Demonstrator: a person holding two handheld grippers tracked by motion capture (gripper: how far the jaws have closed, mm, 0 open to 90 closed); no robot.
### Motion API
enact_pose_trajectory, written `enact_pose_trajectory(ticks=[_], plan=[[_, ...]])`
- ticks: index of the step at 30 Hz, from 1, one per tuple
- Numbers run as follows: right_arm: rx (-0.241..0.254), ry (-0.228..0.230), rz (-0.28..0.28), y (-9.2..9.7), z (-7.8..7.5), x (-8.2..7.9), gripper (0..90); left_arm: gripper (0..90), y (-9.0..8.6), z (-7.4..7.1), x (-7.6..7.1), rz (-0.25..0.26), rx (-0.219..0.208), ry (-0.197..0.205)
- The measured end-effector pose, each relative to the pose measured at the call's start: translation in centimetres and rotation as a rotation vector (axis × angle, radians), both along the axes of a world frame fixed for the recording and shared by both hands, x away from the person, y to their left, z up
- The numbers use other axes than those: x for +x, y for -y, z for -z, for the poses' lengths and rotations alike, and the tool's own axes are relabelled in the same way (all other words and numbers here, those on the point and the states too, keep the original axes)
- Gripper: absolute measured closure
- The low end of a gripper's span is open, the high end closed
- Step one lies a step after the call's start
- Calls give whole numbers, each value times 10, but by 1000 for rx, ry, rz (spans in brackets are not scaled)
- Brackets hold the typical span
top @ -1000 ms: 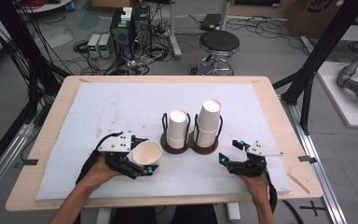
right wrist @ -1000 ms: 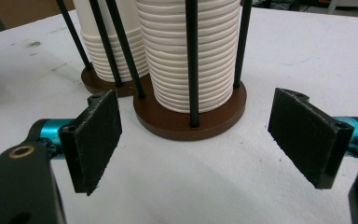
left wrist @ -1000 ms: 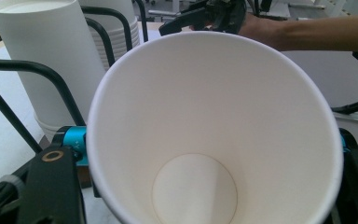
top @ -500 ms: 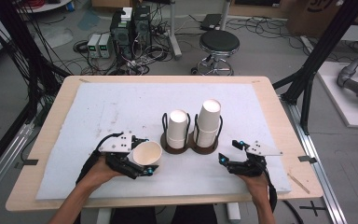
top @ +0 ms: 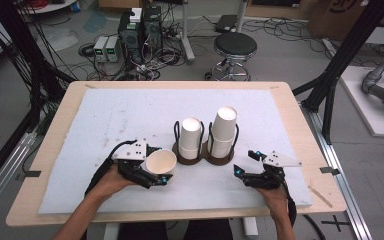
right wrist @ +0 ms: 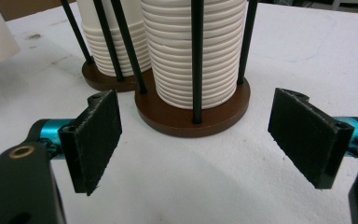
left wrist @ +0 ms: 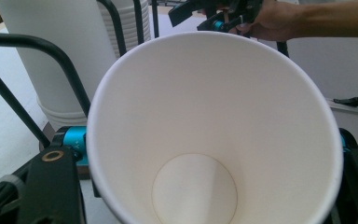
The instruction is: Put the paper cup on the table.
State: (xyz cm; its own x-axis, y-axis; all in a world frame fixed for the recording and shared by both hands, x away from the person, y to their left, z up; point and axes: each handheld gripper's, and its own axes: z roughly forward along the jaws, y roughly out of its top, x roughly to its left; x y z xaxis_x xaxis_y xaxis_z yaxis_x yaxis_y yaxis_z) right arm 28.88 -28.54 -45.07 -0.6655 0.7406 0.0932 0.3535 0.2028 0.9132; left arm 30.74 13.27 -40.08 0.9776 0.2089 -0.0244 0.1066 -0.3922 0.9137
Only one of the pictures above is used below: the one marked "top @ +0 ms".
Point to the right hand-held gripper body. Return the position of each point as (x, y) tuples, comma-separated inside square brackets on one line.
[(280, 160)]

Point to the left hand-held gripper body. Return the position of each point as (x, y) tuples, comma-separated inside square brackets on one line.
[(131, 151)]

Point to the single white paper cup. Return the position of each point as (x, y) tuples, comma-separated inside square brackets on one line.
[(161, 161)]

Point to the person's left hand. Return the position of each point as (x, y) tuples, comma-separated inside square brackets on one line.
[(111, 183)]

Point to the person's right hand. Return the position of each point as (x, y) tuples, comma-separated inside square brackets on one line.
[(276, 201)]

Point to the wooden table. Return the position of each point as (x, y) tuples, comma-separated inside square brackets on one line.
[(300, 140)]

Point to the white foam mat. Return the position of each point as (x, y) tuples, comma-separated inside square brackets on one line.
[(130, 116)]

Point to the tall stack of paper cups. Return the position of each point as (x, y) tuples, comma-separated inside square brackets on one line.
[(223, 133)]

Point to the short stack of paper cups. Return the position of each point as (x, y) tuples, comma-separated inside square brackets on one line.
[(190, 138)]

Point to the black tape piece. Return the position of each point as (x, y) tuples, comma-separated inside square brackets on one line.
[(330, 170), (30, 174)]

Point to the person's legs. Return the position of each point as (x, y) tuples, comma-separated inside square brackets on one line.
[(153, 231)]

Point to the thin wooden stick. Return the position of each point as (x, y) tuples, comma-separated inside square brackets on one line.
[(320, 196)]

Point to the white table leg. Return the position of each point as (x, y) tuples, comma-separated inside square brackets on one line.
[(111, 231), (250, 228)]

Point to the black tape cross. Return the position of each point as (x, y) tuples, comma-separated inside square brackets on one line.
[(336, 223)]

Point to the white board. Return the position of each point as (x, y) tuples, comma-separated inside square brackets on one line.
[(373, 116)]

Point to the grey power supply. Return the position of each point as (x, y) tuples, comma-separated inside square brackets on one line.
[(113, 49), (100, 49)]

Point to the black round stool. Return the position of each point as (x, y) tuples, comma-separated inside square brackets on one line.
[(235, 45)]

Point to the black computer tower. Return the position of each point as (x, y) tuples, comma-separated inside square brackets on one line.
[(152, 31), (130, 40)]

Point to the grey desk leg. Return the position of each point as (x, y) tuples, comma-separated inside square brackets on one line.
[(187, 40)]

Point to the flat black device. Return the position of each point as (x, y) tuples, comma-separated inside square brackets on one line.
[(226, 23)]

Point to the small white box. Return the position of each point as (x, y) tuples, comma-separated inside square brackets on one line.
[(136, 15)]

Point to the white desk leg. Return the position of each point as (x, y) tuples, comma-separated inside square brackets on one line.
[(241, 15)]

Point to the cardboard box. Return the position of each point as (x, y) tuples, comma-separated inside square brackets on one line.
[(340, 20)]

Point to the round white table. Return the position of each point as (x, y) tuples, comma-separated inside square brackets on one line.
[(50, 7)]

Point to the aluminium rail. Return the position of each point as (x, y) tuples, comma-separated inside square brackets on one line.
[(3, 180), (340, 176)]

